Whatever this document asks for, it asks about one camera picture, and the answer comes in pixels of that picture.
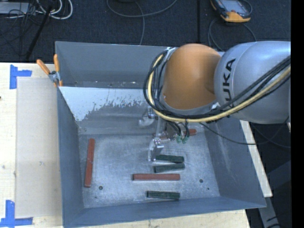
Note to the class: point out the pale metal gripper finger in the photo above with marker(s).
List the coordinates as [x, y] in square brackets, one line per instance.
[155, 147]
[149, 120]

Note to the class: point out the dark green flat block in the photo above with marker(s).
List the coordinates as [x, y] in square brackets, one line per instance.
[163, 195]
[169, 168]
[171, 158]

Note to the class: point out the red-brown flat block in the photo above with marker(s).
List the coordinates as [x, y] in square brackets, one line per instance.
[89, 163]
[155, 177]

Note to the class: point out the grey metal bin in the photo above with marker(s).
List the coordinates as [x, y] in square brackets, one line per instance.
[123, 148]

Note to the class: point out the pale flat board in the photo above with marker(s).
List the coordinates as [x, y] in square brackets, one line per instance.
[35, 151]

